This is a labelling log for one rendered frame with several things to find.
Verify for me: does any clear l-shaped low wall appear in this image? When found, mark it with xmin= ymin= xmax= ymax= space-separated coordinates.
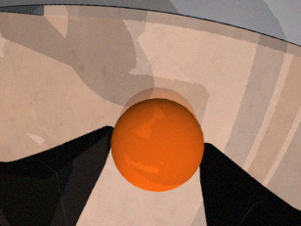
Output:
xmin=0 ymin=5 xmax=301 ymax=210

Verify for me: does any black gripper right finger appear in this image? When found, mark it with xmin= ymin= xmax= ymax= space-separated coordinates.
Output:
xmin=198 ymin=143 xmax=301 ymax=226

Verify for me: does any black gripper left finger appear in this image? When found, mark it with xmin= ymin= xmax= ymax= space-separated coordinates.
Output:
xmin=0 ymin=125 xmax=114 ymax=226

